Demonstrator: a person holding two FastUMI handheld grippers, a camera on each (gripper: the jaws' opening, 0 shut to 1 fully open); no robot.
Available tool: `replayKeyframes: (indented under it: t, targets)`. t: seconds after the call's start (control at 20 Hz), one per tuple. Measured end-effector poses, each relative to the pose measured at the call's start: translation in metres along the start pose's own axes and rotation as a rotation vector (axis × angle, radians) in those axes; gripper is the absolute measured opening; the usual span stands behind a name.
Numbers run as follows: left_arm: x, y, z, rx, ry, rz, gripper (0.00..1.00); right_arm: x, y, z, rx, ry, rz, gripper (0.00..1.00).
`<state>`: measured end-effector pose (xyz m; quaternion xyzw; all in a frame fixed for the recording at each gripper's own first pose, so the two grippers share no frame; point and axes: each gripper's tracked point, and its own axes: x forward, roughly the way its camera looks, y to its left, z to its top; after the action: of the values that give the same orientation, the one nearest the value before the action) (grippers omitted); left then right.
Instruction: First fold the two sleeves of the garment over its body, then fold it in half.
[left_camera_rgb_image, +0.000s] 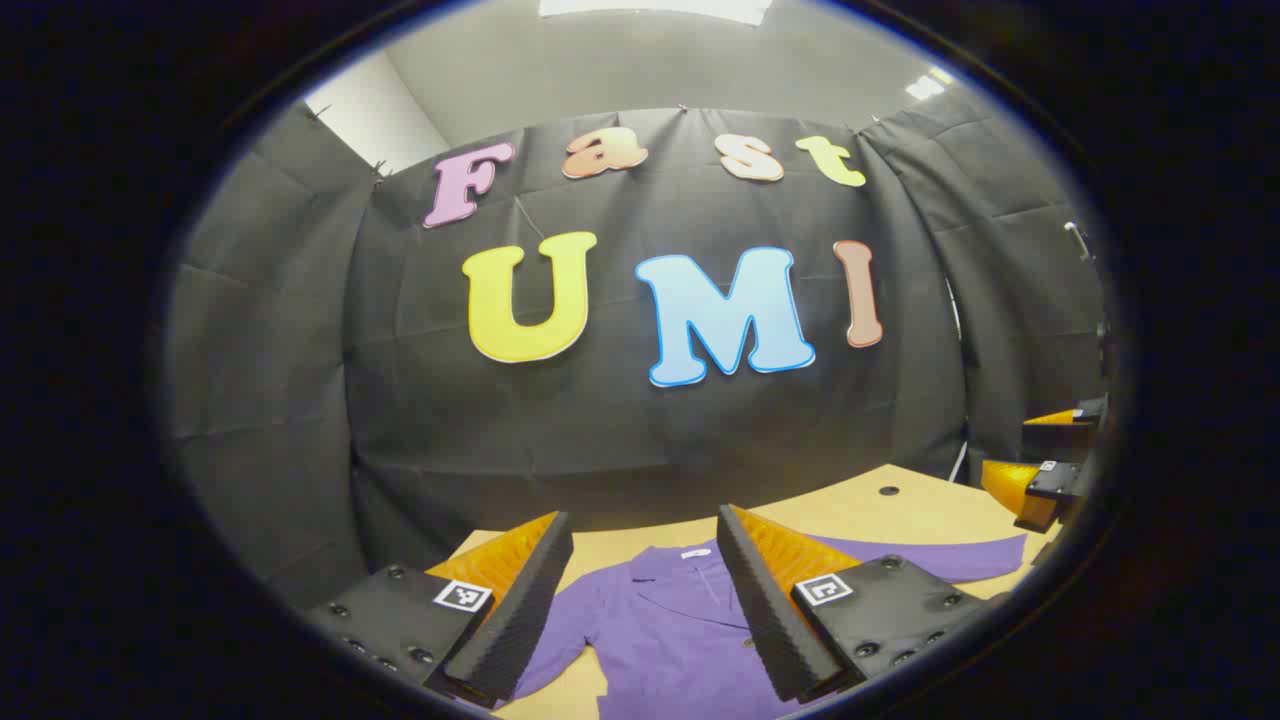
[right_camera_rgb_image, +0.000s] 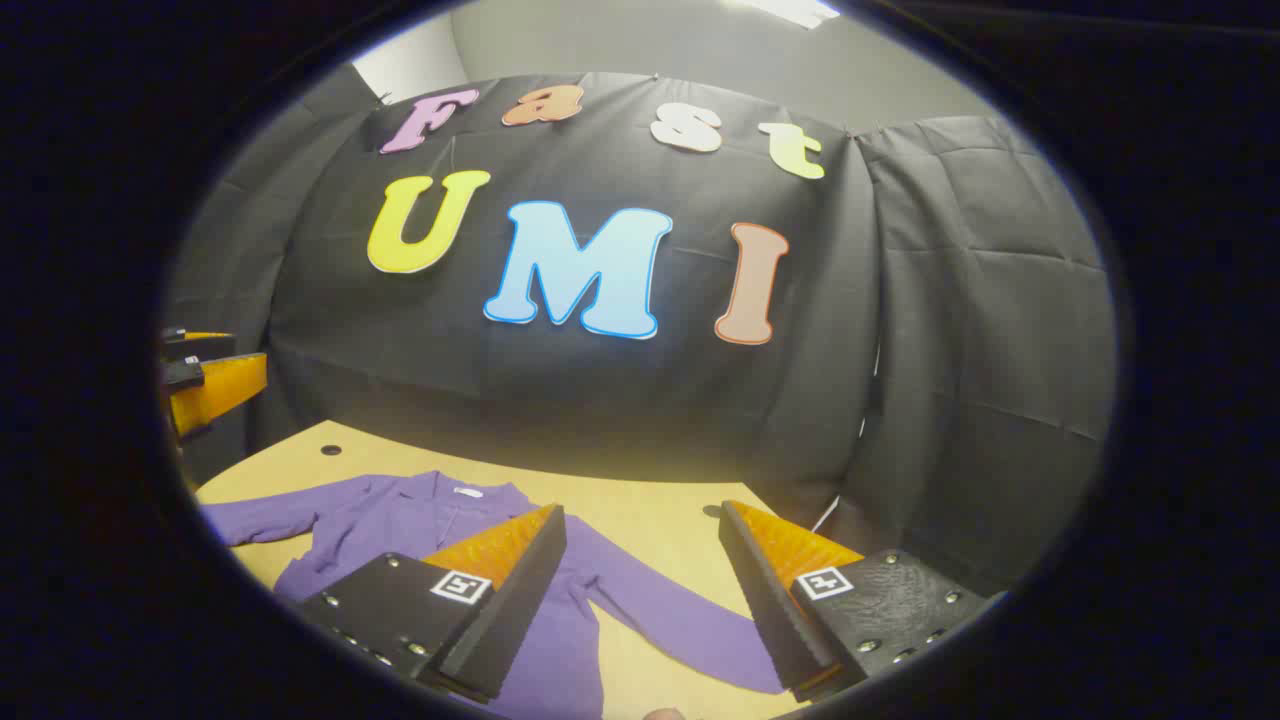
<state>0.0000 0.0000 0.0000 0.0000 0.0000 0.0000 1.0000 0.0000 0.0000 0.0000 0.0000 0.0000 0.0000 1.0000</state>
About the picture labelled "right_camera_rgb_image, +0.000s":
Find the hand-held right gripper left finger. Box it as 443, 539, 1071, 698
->
298, 503, 568, 702

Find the ceiling light panel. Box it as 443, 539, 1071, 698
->
745, 0, 841, 29

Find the purple knit cardigan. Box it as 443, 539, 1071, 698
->
200, 470, 786, 720

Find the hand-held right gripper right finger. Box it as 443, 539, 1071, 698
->
717, 499, 991, 703

